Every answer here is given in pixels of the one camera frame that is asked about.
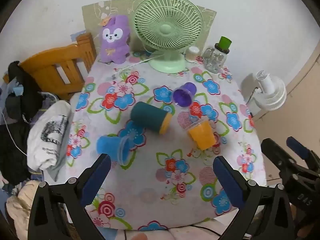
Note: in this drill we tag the white fan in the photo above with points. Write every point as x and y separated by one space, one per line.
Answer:
271 92

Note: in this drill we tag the glass mug jar green lid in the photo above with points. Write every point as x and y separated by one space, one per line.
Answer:
216 57

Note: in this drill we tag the purple plush rabbit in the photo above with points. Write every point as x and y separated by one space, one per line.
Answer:
115 45

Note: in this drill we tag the orange plastic cup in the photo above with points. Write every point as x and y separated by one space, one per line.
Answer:
202 136

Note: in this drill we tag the blue plastic cup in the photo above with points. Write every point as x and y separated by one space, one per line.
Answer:
108 146

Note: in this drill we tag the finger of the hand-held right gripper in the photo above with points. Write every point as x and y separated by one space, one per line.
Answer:
275 150
297 146

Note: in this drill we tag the purple plastic cup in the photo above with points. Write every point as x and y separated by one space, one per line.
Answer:
185 95

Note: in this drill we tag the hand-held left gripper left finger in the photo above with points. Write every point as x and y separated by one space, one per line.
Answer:
96 177

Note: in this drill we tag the small white container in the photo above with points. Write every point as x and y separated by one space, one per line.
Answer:
192 54

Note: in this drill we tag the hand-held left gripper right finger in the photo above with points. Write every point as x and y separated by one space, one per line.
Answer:
230 181

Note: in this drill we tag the beige cloth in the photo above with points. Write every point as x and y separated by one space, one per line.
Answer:
22 205

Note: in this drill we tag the black clothing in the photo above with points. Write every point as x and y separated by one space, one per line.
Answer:
22 100

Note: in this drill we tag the white printed cloth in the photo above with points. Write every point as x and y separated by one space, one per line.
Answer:
47 135

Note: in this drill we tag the green desk fan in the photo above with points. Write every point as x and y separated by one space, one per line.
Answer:
166 30

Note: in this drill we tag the wooden chair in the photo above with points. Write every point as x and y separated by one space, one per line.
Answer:
50 65

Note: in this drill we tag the floral tablecloth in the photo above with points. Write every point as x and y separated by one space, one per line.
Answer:
155 180

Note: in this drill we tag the dark teal cup yellow rim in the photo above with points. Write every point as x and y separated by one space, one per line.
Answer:
147 116

